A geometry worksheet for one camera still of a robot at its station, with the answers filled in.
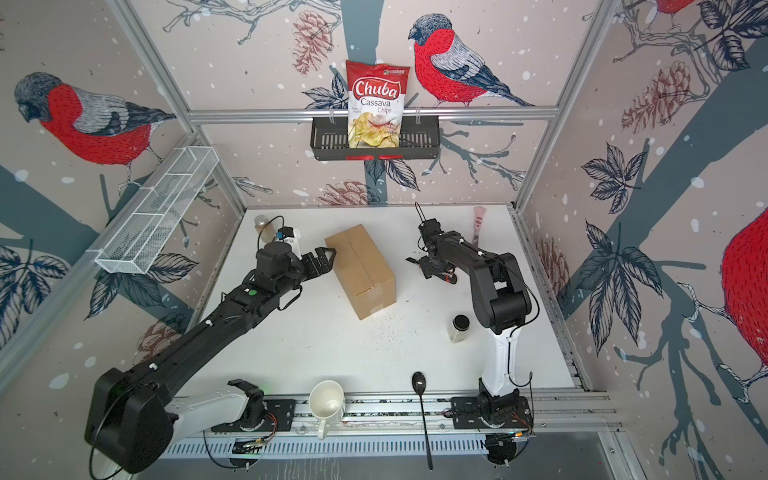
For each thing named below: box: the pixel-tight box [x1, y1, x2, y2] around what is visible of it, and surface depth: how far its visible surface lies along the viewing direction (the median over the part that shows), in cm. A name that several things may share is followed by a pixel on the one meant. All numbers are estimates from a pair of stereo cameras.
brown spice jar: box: [254, 214, 275, 243], surface depth 109 cm
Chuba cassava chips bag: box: [346, 60, 411, 149], surface depth 86 cm
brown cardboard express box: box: [324, 224, 397, 320], surface depth 89 cm
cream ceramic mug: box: [309, 380, 346, 440], surface depth 71 cm
